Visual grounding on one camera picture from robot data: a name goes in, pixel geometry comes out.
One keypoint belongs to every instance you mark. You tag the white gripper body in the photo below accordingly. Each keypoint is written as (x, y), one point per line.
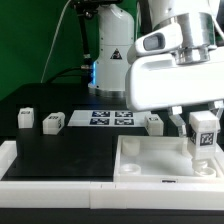
(157, 82)

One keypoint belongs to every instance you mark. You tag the white tag sheet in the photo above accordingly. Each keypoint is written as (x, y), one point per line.
(107, 118)

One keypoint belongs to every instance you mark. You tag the white square tabletop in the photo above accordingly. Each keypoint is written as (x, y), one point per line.
(150, 159)

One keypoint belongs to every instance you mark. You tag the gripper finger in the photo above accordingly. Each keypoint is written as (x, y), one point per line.
(175, 116)
(217, 108)

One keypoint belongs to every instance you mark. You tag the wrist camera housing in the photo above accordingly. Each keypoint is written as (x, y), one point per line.
(161, 41)

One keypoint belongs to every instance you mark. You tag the white U-shaped obstacle fence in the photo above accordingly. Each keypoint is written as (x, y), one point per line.
(100, 195)

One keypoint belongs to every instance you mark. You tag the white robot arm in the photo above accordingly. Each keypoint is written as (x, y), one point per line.
(177, 63)

